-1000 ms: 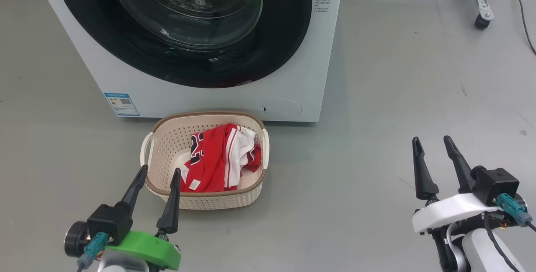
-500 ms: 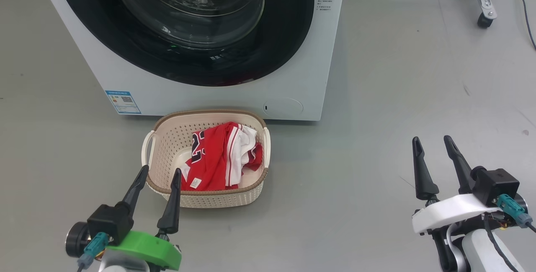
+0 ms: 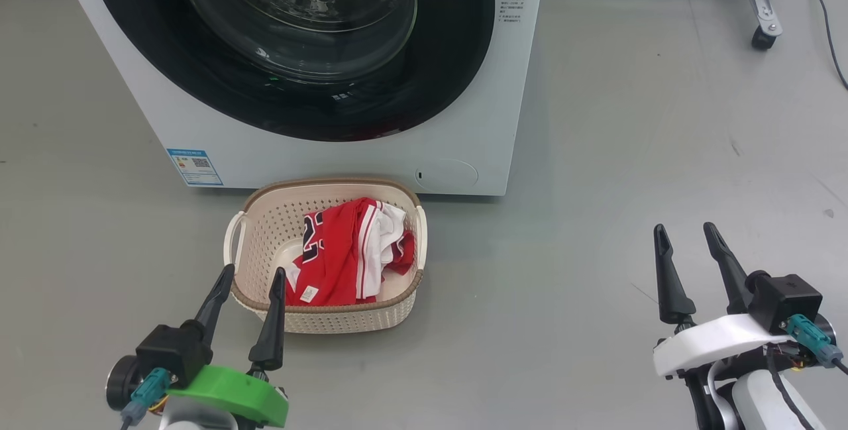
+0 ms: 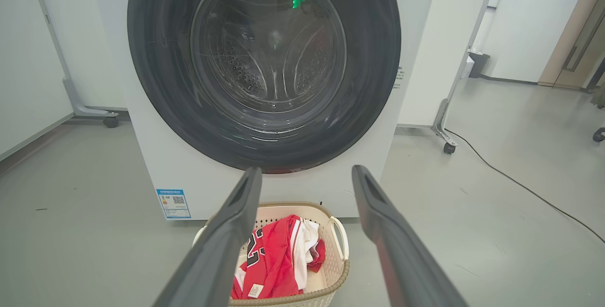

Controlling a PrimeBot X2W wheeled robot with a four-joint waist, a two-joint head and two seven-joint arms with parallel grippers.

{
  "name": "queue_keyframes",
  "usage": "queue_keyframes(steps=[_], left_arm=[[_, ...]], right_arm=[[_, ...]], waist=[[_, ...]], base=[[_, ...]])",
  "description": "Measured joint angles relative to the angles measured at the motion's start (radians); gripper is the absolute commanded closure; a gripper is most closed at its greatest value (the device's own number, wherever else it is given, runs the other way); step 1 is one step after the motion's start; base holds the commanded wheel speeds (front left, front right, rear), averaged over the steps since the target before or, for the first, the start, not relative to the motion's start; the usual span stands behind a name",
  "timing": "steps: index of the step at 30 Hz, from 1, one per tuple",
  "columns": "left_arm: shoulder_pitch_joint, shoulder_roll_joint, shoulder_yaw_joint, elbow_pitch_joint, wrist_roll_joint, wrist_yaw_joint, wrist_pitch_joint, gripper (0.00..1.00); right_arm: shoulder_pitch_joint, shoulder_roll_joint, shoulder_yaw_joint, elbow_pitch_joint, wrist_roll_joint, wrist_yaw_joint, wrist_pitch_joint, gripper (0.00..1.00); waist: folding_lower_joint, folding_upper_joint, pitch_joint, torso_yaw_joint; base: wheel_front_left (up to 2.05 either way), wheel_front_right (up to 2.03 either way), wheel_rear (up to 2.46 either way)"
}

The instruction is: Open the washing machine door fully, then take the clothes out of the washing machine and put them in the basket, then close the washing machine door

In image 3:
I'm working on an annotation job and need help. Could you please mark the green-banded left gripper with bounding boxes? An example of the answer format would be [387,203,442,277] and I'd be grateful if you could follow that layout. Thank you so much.
[166,263,290,428]

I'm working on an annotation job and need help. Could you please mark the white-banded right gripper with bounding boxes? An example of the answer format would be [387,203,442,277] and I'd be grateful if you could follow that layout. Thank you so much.
[653,221,796,378]

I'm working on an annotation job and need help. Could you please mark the red basketball jersey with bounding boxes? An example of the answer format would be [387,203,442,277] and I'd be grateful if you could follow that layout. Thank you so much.
[285,197,408,307]

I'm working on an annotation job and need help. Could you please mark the red white-striped shorts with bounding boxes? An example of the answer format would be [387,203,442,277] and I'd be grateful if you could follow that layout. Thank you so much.
[388,230,416,276]

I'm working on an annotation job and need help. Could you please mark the black round glass washer door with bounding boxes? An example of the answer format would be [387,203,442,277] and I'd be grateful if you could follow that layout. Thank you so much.
[86,0,496,142]

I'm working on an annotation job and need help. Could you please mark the cream perforated laundry basket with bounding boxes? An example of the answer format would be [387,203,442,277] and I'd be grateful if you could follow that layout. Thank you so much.
[223,178,429,335]

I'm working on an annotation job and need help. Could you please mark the white front-load washing machine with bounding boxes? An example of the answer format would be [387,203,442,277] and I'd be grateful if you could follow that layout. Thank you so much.
[52,0,548,196]

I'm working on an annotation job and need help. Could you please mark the blue energy label sticker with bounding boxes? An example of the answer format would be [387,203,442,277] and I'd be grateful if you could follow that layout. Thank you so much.
[166,148,224,187]

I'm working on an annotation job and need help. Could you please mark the round white filter flap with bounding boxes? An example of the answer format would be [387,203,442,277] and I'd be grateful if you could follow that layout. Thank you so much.
[415,158,479,189]

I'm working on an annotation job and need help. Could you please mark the teal left camera connector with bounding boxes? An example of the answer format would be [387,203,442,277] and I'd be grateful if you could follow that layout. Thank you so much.
[121,368,171,427]

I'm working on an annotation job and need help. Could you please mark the teal camera connector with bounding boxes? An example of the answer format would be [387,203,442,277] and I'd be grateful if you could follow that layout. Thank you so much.
[785,314,844,369]
[121,368,171,427]

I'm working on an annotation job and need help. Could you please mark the teal right camera connector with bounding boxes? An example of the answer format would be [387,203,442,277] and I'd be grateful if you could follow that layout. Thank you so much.
[785,314,844,369]

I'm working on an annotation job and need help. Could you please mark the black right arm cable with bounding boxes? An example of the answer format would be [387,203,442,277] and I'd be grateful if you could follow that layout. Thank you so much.
[765,344,816,430]

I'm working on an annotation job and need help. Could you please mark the black floor cable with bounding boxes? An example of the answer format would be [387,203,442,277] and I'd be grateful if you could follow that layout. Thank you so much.
[792,0,848,91]

